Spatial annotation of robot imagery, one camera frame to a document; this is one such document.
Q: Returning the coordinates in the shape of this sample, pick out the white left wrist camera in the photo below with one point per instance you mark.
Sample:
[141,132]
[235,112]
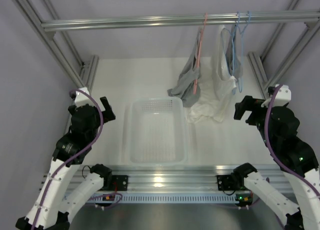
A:
[79,96]

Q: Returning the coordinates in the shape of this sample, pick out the blue wire hanger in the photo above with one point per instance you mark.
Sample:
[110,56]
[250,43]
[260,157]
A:
[224,37]
[241,62]

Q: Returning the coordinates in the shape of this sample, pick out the right aluminium frame posts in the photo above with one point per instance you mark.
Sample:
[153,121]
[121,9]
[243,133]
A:
[269,47]

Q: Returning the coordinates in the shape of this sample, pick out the aluminium hanging rail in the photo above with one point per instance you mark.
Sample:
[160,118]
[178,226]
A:
[260,17]

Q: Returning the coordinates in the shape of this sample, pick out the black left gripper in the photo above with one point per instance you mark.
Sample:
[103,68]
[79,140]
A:
[108,114]

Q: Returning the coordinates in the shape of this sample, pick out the slotted cable duct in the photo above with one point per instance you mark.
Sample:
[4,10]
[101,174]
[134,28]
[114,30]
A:
[165,198]

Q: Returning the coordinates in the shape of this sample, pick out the pink wire hanger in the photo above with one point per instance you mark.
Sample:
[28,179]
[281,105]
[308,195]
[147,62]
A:
[200,55]

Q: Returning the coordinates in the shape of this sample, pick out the white plastic basket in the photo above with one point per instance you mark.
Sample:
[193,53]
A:
[157,132]

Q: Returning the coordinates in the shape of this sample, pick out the white tank top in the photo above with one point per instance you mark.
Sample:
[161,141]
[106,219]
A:
[216,84]

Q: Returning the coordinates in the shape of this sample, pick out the grey tank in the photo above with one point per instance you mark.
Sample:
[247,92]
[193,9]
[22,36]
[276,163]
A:
[186,88]
[231,53]

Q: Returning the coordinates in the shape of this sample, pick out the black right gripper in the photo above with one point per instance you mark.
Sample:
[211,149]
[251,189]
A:
[248,103]

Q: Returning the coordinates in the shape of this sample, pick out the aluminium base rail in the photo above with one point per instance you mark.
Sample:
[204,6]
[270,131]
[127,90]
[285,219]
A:
[183,179]

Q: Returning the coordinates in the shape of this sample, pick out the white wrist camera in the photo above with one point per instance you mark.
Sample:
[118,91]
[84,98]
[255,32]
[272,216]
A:
[79,96]
[282,97]

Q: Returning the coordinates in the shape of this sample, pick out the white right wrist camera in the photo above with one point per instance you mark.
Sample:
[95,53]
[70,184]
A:
[282,97]

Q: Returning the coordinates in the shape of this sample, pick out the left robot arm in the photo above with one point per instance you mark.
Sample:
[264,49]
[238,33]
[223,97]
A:
[53,210]

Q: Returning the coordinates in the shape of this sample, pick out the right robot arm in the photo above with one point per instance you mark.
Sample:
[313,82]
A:
[278,128]

